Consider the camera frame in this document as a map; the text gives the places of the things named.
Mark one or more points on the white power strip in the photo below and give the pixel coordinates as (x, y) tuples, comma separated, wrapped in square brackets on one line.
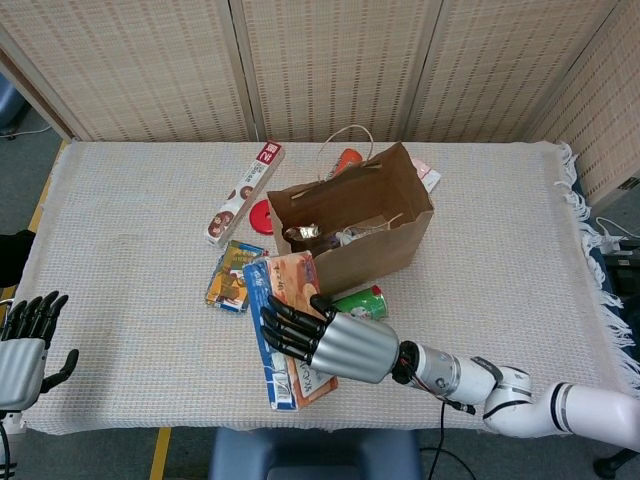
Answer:
[(612, 242)]

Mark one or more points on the red round disc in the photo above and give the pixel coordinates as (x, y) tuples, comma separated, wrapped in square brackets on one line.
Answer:
[(260, 217)]

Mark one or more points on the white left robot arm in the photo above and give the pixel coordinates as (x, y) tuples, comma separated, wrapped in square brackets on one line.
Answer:
[(10, 422)]

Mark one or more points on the woven folding screen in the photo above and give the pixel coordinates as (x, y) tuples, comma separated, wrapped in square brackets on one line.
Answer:
[(340, 65)]

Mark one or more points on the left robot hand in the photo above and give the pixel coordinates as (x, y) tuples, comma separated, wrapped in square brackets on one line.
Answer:
[(20, 370)]

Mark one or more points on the pink-white packet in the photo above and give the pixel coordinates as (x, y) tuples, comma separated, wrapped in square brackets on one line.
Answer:
[(427, 175)]

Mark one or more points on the long white cookie box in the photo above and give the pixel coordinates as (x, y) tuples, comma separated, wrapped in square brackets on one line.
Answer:
[(247, 190)]

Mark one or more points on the beige woven tablecloth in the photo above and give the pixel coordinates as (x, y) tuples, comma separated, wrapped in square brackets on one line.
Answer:
[(150, 250)]

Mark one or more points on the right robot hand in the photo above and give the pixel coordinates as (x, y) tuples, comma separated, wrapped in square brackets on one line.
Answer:
[(355, 350)]

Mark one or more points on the black object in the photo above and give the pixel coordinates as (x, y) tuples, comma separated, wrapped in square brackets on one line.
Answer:
[(15, 255)]

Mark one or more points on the gold red candy packet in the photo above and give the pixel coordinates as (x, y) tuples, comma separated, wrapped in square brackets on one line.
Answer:
[(302, 233)]

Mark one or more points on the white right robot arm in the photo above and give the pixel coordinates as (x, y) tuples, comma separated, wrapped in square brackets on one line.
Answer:
[(505, 390)]

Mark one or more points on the white green snack bag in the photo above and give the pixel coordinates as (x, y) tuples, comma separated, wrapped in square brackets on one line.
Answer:
[(352, 235)]

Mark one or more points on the green chips can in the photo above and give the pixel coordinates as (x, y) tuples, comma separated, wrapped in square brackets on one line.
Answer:
[(367, 305)]

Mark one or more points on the yellow colourful snack packet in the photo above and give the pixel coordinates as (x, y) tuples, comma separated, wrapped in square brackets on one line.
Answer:
[(230, 280)]

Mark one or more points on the orange cookie box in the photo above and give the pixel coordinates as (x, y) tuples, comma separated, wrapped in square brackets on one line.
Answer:
[(295, 280)]

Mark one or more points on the brown paper shopping bag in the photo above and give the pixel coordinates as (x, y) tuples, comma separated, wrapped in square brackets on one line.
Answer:
[(370, 260)]

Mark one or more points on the blue office chair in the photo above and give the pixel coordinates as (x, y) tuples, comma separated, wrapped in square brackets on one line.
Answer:
[(9, 105)]

